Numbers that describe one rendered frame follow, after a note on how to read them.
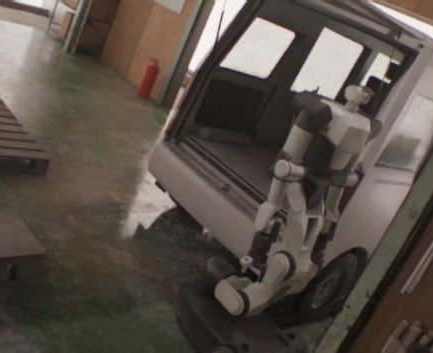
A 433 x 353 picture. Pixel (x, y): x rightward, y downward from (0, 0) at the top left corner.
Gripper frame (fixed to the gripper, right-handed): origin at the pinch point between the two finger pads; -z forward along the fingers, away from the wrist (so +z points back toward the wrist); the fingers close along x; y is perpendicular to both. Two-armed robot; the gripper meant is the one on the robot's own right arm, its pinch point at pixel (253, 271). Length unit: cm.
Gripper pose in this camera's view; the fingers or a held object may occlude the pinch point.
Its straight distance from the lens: 240.5
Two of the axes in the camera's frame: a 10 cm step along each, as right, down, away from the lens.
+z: 2.6, -9.4, -2.0
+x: 6.3, 3.2, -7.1
